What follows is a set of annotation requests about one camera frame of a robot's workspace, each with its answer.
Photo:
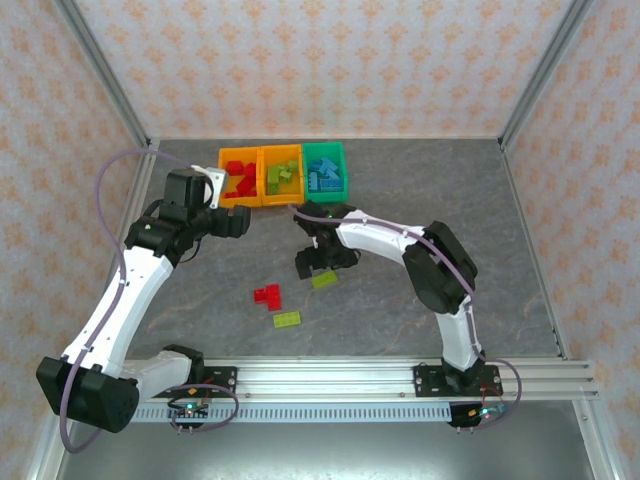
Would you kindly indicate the green plastic bin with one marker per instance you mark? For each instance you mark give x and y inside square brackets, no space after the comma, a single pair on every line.
[325,197]

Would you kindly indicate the orange plastic bin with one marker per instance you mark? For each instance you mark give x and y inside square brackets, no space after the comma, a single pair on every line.
[280,200]
[242,202]

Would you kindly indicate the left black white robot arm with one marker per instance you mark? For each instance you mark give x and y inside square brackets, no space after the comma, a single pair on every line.
[135,290]

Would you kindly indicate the long lime green lego brick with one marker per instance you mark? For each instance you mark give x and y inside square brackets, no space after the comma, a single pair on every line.
[287,319]
[286,177]
[272,189]
[274,176]
[324,280]

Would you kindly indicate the small red lego brick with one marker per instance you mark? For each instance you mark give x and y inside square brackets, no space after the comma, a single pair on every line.
[260,295]
[231,195]
[249,171]

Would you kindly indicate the aluminium lower frame post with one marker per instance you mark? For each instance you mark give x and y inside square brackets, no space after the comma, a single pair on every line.
[602,465]
[42,465]

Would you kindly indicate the grey metal sheet panel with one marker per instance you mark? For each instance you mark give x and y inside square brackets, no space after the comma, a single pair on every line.
[325,455]

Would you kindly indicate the aluminium side rail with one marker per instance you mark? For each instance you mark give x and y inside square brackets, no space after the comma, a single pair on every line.
[135,185]
[522,202]

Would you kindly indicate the aluminium front mounting rail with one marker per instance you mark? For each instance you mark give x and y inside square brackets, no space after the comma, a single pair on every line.
[325,382]

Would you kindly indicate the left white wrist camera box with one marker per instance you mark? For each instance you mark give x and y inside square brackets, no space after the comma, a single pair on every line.
[214,187]

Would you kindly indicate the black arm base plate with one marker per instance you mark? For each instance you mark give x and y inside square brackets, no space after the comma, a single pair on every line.
[225,377]
[425,380]

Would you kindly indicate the long red lego brick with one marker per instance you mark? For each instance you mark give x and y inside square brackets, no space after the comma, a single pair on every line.
[245,186]
[234,167]
[274,296]

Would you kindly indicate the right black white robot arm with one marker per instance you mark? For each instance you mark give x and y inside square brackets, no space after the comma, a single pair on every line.
[380,237]

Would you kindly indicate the aluminium frame post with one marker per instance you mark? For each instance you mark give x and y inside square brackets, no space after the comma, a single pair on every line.
[42,465]
[602,465]
[102,70]
[544,70]

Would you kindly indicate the small circuit board with LED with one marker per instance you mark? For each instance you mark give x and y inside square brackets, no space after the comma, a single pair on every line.
[482,412]
[189,411]

